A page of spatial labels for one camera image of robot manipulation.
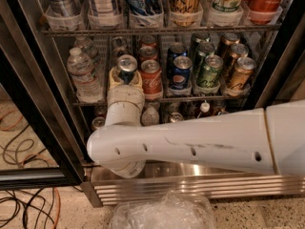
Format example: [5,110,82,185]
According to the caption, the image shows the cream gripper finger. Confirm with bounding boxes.
[109,67,124,90]
[129,71,143,90]

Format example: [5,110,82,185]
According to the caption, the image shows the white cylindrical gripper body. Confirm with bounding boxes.
[107,85,145,111]

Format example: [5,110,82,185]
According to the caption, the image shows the blue silver redbull can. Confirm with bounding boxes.
[117,54,137,84]

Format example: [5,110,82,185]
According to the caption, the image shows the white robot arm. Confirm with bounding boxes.
[87,69,305,178]

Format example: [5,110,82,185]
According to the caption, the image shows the front red coca-cola can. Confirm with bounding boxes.
[140,60,162,94]

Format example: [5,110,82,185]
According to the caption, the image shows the red coca-cola can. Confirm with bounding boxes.
[140,60,162,94]
[140,35,158,48]
[138,46,158,62]

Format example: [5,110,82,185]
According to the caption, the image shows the bottom shelf water bottle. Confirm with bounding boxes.
[141,106,159,126]

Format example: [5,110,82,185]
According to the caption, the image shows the bottom shelf red can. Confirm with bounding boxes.
[91,116,106,131]

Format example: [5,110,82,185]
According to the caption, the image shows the front blue pepsi can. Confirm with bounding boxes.
[170,55,193,90]

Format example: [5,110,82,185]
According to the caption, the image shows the blue pepsi can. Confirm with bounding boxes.
[170,55,193,90]
[167,42,188,77]

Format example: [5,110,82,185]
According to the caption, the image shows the bottom shelf silver can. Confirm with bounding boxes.
[168,112,184,123]

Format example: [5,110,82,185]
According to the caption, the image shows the front green soda can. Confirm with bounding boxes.
[196,54,223,88]

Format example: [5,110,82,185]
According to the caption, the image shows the green soda can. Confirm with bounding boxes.
[190,32,211,52]
[196,54,223,88]
[193,42,215,76]

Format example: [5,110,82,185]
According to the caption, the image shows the bottom shelf white-cap bottle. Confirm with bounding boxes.
[197,101,211,118]

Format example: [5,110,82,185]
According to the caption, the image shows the steel fridge base grille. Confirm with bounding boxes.
[80,161,305,207]

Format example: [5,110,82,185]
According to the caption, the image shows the bottom shelf bronze can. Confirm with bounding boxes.
[217,111,228,115]

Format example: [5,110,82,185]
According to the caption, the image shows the top shelf gold lacroix can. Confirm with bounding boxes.
[169,0,200,27]

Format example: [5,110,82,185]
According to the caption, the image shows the left glass fridge door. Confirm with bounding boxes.
[0,0,87,190]

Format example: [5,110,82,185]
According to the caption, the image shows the glass fridge door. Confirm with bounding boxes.
[243,15,305,110]
[0,0,87,190]

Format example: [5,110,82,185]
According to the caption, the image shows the gold soda can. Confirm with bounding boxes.
[221,43,250,78]
[226,56,256,91]
[216,32,240,57]

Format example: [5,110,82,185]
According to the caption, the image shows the front gold soda can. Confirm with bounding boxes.
[226,56,256,91]

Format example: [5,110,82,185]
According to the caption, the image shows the right glass fridge door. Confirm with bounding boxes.
[243,15,305,110]

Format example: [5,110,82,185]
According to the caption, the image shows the top shelf coca-cola can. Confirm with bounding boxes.
[248,0,282,25]

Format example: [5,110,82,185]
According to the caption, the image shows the front clear water bottle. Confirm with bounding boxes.
[67,48,102,103]

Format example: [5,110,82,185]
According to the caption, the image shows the clear water bottle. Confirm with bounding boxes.
[73,36,100,68]
[67,48,102,103]

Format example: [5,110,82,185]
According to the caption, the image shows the rear clear water bottle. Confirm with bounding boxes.
[73,36,100,68]

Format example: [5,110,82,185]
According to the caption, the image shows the clear plastic bag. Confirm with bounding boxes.
[109,191,216,229]

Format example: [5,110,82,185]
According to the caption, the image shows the orange cable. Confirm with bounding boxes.
[0,108,62,229]

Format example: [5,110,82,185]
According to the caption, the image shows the black cables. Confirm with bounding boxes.
[0,122,84,229]

